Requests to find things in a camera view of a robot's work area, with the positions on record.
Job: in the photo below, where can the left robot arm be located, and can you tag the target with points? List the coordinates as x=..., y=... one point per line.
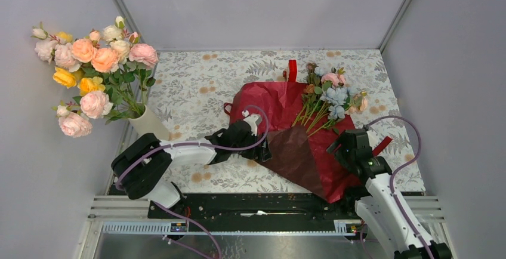
x=140, y=168

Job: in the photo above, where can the red ribbon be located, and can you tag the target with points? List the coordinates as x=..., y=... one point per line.
x=227, y=108

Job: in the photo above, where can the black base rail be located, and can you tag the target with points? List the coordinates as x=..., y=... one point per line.
x=219, y=207

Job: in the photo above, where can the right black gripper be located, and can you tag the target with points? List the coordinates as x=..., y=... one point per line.
x=341, y=139

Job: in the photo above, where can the brown paper bouquet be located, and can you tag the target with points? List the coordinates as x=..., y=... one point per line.
x=327, y=99

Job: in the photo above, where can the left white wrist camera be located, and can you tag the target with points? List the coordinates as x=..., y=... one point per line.
x=253, y=120

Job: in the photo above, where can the red toy block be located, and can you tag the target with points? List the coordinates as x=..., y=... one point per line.
x=290, y=73

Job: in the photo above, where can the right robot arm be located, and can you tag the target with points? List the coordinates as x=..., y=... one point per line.
x=379, y=203

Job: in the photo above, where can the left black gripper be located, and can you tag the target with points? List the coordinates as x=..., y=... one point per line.
x=259, y=153

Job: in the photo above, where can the slotted white cable duct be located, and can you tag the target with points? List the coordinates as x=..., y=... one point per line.
x=234, y=227

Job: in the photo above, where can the pastel rose bunch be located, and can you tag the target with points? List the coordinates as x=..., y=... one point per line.
x=112, y=70

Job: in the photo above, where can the brown and red wrapping paper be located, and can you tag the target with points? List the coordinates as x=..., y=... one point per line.
x=297, y=156

